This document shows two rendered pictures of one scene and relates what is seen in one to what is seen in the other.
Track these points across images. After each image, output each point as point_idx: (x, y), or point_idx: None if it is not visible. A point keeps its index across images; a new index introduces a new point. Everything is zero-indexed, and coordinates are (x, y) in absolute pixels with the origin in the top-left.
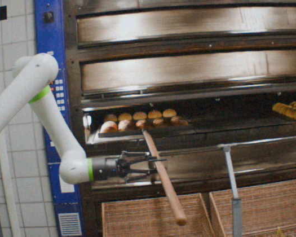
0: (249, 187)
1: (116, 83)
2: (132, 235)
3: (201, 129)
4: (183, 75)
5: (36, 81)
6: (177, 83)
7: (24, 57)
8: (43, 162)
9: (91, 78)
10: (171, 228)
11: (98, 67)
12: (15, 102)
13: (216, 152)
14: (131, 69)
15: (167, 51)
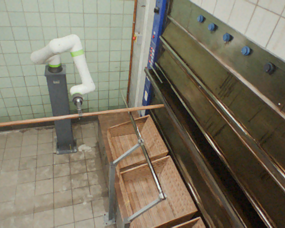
0: (179, 176)
1: (166, 70)
2: (146, 136)
3: None
4: (183, 91)
5: (47, 50)
6: (175, 93)
7: (67, 35)
8: None
9: (162, 58)
10: None
11: (167, 55)
12: (42, 53)
13: (182, 143)
14: (173, 68)
15: (184, 71)
